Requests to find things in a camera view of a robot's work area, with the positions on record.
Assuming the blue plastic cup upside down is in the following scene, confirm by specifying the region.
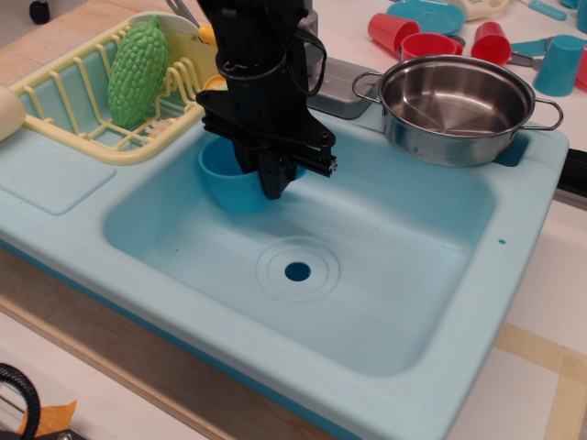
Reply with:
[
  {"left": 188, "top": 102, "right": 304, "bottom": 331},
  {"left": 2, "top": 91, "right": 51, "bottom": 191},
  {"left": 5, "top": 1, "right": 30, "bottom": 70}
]
[{"left": 533, "top": 35, "right": 586, "bottom": 97}]

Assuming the light blue toy sink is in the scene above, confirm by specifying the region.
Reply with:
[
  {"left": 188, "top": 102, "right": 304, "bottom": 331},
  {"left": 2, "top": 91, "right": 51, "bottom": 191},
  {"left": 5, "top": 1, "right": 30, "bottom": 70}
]
[{"left": 1, "top": 108, "right": 569, "bottom": 439}]

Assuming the blue toy knife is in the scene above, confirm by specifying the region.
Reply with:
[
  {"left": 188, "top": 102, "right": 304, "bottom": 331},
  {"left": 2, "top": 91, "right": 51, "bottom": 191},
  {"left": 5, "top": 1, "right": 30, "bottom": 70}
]
[{"left": 512, "top": 38, "right": 552, "bottom": 57}]

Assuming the red plastic cup left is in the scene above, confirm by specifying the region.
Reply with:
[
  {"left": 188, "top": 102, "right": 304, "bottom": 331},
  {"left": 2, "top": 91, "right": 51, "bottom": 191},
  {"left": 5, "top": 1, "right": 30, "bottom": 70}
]
[{"left": 367, "top": 13, "right": 420, "bottom": 56}]

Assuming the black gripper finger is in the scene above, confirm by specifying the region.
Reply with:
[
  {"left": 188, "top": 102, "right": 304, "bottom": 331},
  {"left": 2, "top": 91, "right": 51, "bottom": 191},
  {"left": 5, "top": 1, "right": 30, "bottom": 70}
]
[
  {"left": 233, "top": 140, "right": 259, "bottom": 174},
  {"left": 258, "top": 150, "right": 297, "bottom": 200}
]

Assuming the black braided cable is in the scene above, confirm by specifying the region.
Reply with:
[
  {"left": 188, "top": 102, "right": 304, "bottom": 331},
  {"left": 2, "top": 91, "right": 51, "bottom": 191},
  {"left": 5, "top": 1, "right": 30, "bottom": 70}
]
[{"left": 0, "top": 363, "right": 41, "bottom": 436}]

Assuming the green toy bitter gourd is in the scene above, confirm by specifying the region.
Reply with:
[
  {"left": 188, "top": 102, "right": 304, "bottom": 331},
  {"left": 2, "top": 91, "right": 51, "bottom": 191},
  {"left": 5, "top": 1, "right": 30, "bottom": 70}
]
[{"left": 107, "top": 15, "right": 170, "bottom": 129}]

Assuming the stainless steel pot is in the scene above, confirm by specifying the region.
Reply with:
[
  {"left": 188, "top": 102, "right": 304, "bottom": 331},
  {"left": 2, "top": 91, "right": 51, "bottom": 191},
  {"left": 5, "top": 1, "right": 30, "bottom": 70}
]
[{"left": 351, "top": 55, "right": 542, "bottom": 168}]

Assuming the cream rounded object left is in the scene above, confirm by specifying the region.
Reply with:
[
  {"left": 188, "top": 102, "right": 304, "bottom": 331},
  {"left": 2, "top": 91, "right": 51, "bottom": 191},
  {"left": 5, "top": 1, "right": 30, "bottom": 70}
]
[{"left": 0, "top": 86, "right": 27, "bottom": 140}]

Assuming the yellow handled toy utensil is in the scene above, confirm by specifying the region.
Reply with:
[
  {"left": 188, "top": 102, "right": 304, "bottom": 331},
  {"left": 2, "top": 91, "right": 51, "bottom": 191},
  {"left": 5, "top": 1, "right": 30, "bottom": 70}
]
[{"left": 166, "top": 0, "right": 216, "bottom": 47}]

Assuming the blue plastic cup with handle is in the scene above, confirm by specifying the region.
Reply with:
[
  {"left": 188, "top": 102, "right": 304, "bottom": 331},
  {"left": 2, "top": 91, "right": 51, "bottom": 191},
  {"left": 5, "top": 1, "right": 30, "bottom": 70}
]
[{"left": 197, "top": 136, "right": 307, "bottom": 214}]

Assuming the yellow plastic dish rack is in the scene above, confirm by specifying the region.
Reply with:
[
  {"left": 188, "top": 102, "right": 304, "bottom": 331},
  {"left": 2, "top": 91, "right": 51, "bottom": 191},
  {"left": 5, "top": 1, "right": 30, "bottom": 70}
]
[{"left": 7, "top": 20, "right": 218, "bottom": 165}]

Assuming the blue plastic plate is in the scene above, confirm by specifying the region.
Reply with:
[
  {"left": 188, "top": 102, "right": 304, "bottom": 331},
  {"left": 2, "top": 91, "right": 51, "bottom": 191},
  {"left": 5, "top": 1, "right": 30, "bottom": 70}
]
[{"left": 386, "top": 0, "right": 466, "bottom": 36}]

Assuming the black caster wheel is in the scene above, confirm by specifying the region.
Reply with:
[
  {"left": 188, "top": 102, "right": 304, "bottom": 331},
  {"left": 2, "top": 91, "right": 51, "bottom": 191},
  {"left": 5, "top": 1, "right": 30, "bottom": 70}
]
[{"left": 28, "top": 0, "right": 50, "bottom": 25}]

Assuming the cream white plate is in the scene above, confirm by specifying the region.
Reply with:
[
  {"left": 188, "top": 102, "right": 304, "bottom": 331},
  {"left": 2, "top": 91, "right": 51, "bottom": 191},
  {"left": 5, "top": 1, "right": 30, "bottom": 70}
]
[{"left": 127, "top": 11, "right": 198, "bottom": 37}]

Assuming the red plastic cup right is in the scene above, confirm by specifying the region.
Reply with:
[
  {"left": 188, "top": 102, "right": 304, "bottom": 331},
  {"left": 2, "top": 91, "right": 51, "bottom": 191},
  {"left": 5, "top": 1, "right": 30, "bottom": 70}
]
[{"left": 471, "top": 21, "right": 512, "bottom": 65}]

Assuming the red plastic cup middle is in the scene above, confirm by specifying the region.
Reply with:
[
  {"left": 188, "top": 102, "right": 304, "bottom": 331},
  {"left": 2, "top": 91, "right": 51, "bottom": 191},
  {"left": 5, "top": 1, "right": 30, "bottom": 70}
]
[{"left": 400, "top": 32, "right": 463, "bottom": 61}]

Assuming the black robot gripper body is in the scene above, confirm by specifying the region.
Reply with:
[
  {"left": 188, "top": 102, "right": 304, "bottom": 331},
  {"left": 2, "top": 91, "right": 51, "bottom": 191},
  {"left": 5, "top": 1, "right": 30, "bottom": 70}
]
[{"left": 196, "top": 1, "right": 336, "bottom": 176}]

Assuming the black bar at right edge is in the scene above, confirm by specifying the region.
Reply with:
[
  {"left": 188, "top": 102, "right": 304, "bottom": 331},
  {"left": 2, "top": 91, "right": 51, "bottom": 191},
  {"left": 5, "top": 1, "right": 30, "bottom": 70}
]
[{"left": 557, "top": 148, "right": 587, "bottom": 198}]

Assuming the orange toy piece in rack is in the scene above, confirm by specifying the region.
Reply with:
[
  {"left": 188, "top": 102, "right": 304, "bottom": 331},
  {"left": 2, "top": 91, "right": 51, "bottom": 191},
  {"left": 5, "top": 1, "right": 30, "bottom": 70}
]
[{"left": 202, "top": 74, "right": 227, "bottom": 91}]

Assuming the grey toy faucet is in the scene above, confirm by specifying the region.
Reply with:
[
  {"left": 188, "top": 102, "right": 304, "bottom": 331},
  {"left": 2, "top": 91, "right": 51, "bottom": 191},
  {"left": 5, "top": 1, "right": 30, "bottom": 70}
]
[{"left": 305, "top": 8, "right": 382, "bottom": 120}]

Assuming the orange tape piece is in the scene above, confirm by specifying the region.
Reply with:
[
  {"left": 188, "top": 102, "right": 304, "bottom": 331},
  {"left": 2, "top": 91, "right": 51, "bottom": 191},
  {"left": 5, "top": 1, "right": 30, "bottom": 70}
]
[{"left": 17, "top": 401, "right": 77, "bottom": 439}]

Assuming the red plastic cup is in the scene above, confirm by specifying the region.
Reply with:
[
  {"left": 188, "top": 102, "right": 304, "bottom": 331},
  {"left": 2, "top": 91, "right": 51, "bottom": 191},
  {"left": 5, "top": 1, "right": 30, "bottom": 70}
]
[
  {"left": 471, "top": 21, "right": 512, "bottom": 65},
  {"left": 367, "top": 13, "right": 420, "bottom": 56},
  {"left": 400, "top": 32, "right": 463, "bottom": 61}
]

